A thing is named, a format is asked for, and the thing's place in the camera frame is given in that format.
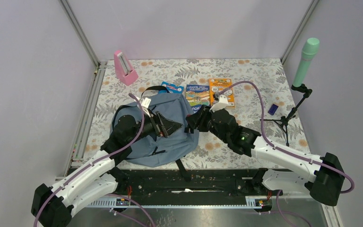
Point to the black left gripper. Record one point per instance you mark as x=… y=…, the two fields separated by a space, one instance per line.
x=162 y=126

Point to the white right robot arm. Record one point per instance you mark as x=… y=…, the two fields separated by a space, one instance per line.
x=321 y=176

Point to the mint green microphone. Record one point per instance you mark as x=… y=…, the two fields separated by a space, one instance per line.
x=309 y=50

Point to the pink metronome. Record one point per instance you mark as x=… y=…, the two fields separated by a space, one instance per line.
x=123 y=69

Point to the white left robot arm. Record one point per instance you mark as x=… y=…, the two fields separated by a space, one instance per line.
x=56 y=205

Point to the purple toy brick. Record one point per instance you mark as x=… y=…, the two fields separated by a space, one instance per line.
x=272 y=110

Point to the blue student backpack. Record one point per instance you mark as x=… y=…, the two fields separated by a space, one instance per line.
x=158 y=137

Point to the orange book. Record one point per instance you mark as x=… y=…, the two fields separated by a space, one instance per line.
x=217 y=85

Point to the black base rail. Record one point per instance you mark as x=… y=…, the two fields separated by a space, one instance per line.
x=178 y=189

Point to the blue treehouse book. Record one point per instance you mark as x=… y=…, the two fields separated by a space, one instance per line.
x=197 y=95

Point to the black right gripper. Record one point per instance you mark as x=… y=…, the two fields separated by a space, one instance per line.
x=206 y=114

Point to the blue round package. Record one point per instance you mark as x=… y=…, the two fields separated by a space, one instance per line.
x=172 y=88

